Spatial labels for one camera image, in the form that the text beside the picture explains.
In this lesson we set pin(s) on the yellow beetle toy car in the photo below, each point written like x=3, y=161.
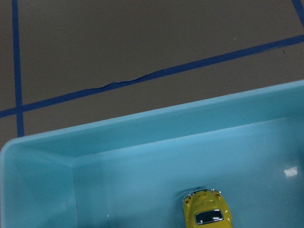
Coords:
x=206, y=208

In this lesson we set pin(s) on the light blue plastic bin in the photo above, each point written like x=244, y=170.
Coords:
x=133, y=171

